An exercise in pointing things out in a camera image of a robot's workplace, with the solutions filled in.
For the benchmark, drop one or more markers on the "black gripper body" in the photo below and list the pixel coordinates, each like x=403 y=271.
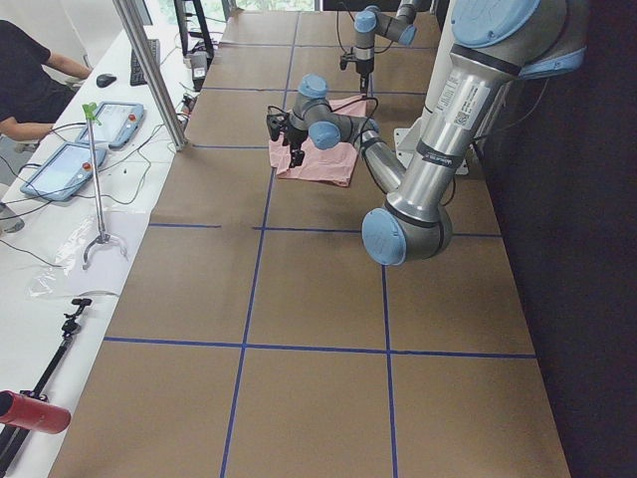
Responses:
x=295 y=137
x=363 y=66

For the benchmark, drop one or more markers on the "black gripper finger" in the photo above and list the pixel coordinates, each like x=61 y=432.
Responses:
x=297 y=157
x=364 y=84

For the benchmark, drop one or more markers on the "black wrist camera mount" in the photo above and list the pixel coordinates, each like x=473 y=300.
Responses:
x=345 y=59
x=278 y=121

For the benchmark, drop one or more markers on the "black computer mouse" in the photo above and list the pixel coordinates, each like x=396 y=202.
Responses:
x=105 y=80

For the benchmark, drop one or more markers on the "pink Snoopy t-shirt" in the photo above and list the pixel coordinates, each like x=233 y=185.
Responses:
x=323 y=162

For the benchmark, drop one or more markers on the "aluminium frame post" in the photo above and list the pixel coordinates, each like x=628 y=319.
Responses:
x=134 y=29

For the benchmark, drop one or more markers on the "far blue teach pendant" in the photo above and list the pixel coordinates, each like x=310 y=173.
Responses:
x=114 y=123

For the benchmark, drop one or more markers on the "clear plastic sheet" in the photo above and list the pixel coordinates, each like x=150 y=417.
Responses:
x=82 y=268

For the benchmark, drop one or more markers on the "black tripod stick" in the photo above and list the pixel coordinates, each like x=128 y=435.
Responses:
x=12 y=438

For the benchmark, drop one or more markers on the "black power adapter box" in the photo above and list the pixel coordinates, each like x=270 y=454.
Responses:
x=199 y=63

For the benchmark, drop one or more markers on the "near blue teach pendant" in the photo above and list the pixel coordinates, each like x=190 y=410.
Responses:
x=68 y=169

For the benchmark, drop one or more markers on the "person in black shirt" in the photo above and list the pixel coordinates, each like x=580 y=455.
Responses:
x=31 y=100

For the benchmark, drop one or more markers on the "blue teach pendant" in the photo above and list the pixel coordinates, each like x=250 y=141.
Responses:
x=114 y=123
x=68 y=169

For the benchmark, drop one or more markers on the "metal grabber stick green tip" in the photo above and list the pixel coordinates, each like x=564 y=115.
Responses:
x=103 y=238

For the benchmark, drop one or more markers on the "white pillar base mount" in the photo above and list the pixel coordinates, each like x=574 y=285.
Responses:
x=412 y=140

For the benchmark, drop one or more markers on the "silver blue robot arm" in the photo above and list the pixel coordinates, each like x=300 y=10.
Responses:
x=494 y=42
x=371 y=23

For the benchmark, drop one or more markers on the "red cylinder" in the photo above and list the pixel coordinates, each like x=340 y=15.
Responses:
x=23 y=411

